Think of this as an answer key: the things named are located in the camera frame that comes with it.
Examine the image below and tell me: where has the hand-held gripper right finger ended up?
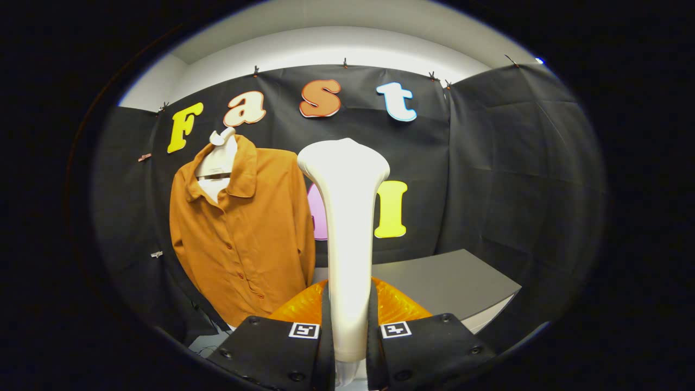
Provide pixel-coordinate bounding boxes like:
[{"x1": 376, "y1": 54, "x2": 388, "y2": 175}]
[{"x1": 365, "y1": 277, "x2": 497, "y2": 391}]

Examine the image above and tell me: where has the black backdrop cloth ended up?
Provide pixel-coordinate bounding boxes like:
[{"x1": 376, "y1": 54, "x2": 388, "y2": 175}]
[{"x1": 92, "y1": 62, "x2": 606, "y2": 354}]

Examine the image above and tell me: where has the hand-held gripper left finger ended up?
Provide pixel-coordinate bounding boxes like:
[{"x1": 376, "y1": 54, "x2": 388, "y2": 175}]
[{"x1": 205, "y1": 279, "x2": 336, "y2": 391}]

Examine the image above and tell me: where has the grey cabinet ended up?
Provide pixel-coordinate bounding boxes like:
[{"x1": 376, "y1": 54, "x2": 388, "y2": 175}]
[{"x1": 314, "y1": 249, "x2": 522, "y2": 335}]

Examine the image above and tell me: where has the white garment steamer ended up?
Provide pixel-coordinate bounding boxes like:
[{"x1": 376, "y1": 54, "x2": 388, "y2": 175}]
[{"x1": 297, "y1": 138, "x2": 390, "y2": 363}]

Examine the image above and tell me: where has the orange button-up shirt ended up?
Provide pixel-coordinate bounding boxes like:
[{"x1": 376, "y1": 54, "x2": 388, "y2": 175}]
[{"x1": 169, "y1": 135, "x2": 317, "y2": 327}]

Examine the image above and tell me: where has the white mannequin torso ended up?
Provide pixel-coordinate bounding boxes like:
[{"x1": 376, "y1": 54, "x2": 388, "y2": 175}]
[{"x1": 194, "y1": 127, "x2": 239, "y2": 204}]

